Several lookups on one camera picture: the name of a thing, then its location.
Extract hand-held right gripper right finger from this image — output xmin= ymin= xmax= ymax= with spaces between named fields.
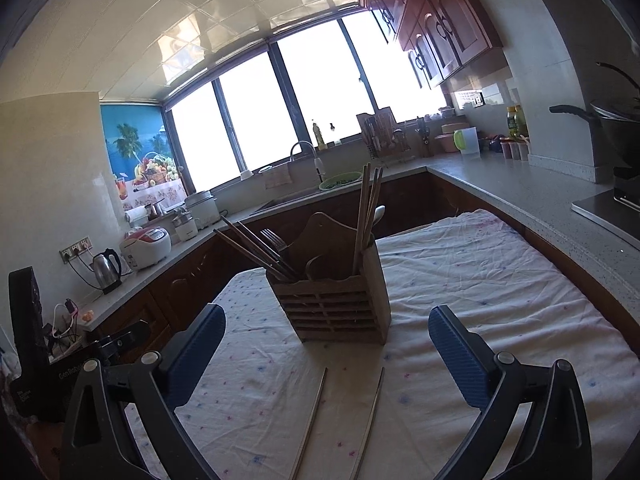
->
xmin=427 ymin=304 xmax=593 ymax=480

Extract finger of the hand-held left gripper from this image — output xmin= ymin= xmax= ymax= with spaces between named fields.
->
xmin=97 ymin=319 xmax=151 ymax=357

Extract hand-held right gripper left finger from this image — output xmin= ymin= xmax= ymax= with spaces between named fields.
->
xmin=60 ymin=302 xmax=227 ymax=480

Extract wooden chopstick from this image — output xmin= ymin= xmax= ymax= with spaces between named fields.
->
xmin=236 ymin=221 xmax=299 ymax=277
xmin=213 ymin=230 xmax=289 ymax=282
xmin=349 ymin=366 xmax=386 ymax=480
xmin=289 ymin=367 xmax=329 ymax=480
xmin=368 ymin=166 xmax=385 ymax=248
xmin=361 ymin=166 xmax=379 ymax=253
xmin=220 ymin=216 xmax=297 ymax=279
xmin=352 ymin=162 xmax=372 ymax=273

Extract wooden utensil holder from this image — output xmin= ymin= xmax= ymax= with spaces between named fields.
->
xmin=265 ymin=211 xmax=392 ymax=346

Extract metal fork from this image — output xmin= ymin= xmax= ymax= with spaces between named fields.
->
xmin=260 ymin=228 xmax=290 ymax=257

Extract steel electric kettle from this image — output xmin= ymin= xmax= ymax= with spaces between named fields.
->
xmin=91 ymin=248 xmax=123 ymax=295

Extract floral white tablecloth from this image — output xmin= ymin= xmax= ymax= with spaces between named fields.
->
xmin=120 ymin=210 xmax=633 ymax=480

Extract dark wooden base cabinets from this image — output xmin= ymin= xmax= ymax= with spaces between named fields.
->
xmin=95 ymin=170 xmax=640 ymax=361

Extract white and red rice cooker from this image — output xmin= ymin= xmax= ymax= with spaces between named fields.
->
xmin=120 ymin=227 xmax=172 ymax=272

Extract small white steamer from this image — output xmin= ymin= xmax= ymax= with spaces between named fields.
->
xmin=171 ymin=210 xmax=197 ymax=243

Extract large white cooker pot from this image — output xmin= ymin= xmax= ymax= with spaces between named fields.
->
xmin=184 ymin=190 xmax=222 ymax=231

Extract steel kitchen sink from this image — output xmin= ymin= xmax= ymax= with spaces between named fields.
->
xmin=250 ymin=180 xmax=363 ymax=217

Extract pale dish towel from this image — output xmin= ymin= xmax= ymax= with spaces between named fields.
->
xmin=264 ymin=164 xmax=293 ymax=190

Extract green colander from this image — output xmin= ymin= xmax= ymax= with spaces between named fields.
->
xmin=318 ymin=171 xmax=362 ymax=191

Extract steel gas stove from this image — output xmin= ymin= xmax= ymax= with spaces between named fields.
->
xmin=571 ymin=167 xmax=640 ymax=238

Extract white pitcher with green lid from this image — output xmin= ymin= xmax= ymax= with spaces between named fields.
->
xmin=452 ymin=127 xmax=481 ymax=156

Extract stacked pink bowls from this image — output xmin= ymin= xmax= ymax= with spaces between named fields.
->
xmin=434 ymin=120 xmax=466 ymax=153

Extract knife block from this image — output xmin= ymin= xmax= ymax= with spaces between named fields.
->
xmin=416 ymin=116 xmax=433 ymax=157

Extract curved kitchen faucet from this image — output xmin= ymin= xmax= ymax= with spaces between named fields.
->
xmin=290 ymin=141 xmax=326 ymax=186

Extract large kitchen window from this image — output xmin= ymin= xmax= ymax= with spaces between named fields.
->
xmin=165 ymin=10 xmax=448 ymax=193

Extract charger with tangled cables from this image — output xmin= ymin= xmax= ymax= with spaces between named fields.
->
xmin=42 ymin=299 xmax=86 ymax=358

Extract tropical fruit wall poster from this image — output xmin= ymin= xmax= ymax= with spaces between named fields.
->
xmin=100 ymin=102 xmax=188 ymax=213

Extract wire dish rack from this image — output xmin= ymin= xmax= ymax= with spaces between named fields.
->
xmin=356 ymin=106 xmax=413 ymax=163

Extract black wok with handle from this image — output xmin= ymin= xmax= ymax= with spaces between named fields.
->
xmin=549 ymin=62 xmax=640 ymax=168

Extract wooden wall cabinets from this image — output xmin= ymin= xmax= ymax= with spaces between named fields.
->
xmin=350 ymin=0 xmax=503 ymax=91

